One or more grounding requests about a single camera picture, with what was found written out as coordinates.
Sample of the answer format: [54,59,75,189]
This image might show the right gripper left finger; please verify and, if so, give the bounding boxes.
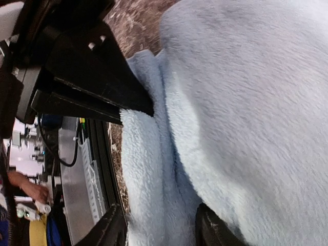
[76,203,127,246]

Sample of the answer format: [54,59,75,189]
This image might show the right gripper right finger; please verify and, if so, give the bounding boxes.
[195,203,245,246]

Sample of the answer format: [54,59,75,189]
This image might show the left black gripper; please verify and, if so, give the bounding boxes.
[1,1,154,125]

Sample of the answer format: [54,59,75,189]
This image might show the light blue towel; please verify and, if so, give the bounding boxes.
[120,1,327,245]

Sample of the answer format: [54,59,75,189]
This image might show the bystander hand in background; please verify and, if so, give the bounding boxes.
[20,180,49,204]

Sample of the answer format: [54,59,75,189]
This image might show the white slotted cable duct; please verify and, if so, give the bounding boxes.
[78,138,106,224]

